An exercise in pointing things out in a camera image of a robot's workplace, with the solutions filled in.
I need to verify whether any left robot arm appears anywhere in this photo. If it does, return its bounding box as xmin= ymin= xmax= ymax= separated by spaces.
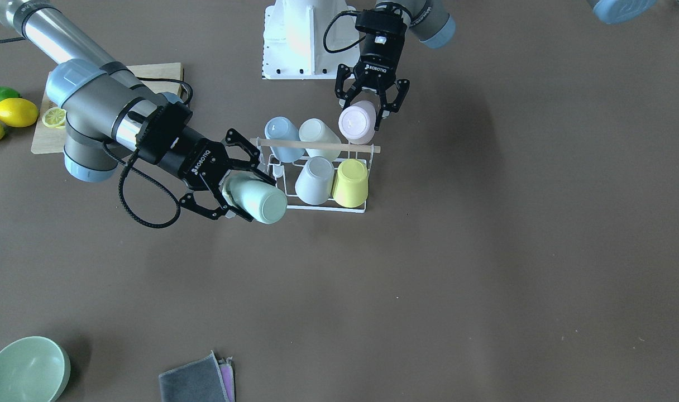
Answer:
xmin=323 ymin=1 xmax=456 ymax=131

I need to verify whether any yellow plastic cup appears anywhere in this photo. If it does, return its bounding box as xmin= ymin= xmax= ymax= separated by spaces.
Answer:
xmin=332 ymin=159 xmax=369 ymax=208

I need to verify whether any green bowl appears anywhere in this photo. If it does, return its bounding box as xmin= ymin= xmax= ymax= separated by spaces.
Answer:
xmin=0 ymin=336 xmax=71 ymax=401

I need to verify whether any white plastic cup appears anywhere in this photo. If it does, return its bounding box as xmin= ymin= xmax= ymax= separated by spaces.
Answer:
xmin=299 ymin=118 xmax=342 ymax=162

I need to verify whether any light blue plastic cup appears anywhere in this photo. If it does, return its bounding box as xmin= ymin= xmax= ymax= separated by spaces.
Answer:
xmin=265 ymin=116 xmax=305 ymax=163

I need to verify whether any bamboo cutting board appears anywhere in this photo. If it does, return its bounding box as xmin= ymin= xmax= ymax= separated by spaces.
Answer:
xmin=31 ymin=62 xmax=184 ymax=155

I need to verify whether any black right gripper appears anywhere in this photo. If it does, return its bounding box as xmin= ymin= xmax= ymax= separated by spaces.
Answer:
xmin=137 ymin=103 xmax=276 ymax=221

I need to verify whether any green plastic cup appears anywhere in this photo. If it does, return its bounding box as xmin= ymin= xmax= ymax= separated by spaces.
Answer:
xmin=222 ymin=173 xmax=288 ymax=224

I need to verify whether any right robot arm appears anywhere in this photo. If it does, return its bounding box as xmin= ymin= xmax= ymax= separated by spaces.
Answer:
xmin=0 ymin=1 xmax=288 ymax=224

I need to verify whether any grey plastic cup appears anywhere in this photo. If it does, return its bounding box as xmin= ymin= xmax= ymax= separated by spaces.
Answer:
xmin=294 ymin=157 xmax=334 ymax=205

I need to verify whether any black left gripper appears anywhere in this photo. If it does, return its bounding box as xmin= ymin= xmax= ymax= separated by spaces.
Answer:
xmin=334 ymin=33 xmax=410 ymax=131

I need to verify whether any lemon slice lower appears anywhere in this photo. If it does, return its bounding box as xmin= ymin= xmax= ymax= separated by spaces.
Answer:
xmin=40 ymin=107 xmax=66 ymax=129

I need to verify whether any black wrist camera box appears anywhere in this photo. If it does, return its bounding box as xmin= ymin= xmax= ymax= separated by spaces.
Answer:
xmin=355 ymin=8 xmax=408 ymax=37

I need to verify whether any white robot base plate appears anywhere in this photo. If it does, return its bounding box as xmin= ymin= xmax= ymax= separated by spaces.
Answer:
xmin=261 ymin=1 xmax=360 ymax=80

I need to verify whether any white wire cup holder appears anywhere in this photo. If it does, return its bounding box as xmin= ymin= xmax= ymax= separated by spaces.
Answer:
xmin=252 ymin=137 xmax=382 ymax=213

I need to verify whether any pink plastic cup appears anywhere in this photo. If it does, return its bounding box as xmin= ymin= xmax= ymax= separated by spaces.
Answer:
xmin=338 ymin=100 xmax=377 ymax=145

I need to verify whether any grey folded cloth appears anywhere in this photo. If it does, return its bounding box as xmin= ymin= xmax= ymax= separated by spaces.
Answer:
xmin=159 ymin=353 xmax=236 ymax=401

